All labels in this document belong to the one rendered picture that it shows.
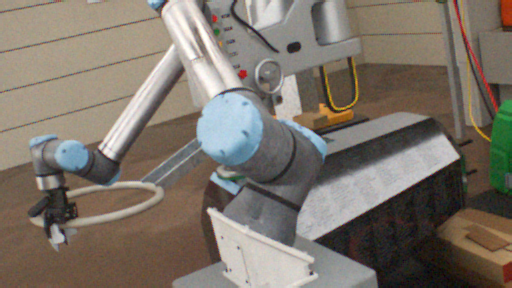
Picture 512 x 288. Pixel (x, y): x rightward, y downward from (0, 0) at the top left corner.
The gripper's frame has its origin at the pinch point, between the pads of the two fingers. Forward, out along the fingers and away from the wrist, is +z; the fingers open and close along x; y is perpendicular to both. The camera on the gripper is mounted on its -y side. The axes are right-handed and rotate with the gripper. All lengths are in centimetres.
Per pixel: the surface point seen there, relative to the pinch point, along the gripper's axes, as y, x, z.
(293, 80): 28, 175, -25
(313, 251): 88, -1, -2
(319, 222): 69, 66, 17
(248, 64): 43, 77, -46
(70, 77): -401, 499, -15
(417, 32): 32, 780, -9
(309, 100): 33, 184, -12
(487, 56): 136, 395, -7
